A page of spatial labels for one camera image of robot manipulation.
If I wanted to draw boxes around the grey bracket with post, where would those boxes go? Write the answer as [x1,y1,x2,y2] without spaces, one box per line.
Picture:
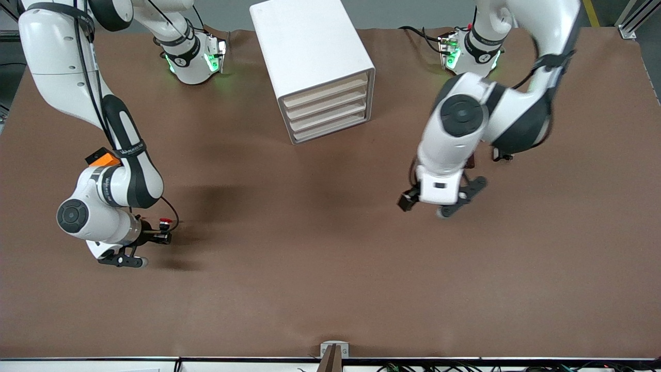
[316,341,350,372]

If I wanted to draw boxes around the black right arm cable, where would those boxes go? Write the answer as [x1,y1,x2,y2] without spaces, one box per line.
[72,18,180,234]

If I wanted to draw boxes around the black base cable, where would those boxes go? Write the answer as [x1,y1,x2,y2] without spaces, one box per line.
[399,25,446,55]

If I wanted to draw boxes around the brown table cover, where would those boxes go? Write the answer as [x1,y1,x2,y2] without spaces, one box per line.
[0,26,661,360]

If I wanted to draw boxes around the white table edge rail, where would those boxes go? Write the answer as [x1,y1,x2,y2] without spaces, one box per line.
[0,355,661,372]

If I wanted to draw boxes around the orange and black block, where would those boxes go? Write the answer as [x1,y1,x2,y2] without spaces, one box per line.
[85,148,123,167]

